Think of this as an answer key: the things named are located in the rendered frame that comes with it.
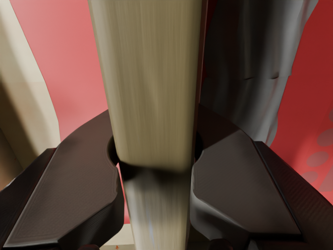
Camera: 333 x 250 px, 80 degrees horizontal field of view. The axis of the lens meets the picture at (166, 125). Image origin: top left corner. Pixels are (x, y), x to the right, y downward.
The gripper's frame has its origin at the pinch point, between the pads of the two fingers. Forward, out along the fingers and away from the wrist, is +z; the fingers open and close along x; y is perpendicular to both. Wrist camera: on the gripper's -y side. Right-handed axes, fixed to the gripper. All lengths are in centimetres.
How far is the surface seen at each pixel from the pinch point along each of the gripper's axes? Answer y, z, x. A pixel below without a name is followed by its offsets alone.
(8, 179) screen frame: 8.9, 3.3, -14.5
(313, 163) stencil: 10.3, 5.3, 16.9
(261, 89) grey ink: 1.1, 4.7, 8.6
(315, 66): -0.6, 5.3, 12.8
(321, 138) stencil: 6.8, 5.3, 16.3
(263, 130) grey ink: 5.3, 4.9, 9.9
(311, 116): 4.2, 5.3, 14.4
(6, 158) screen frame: 7.2, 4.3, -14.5
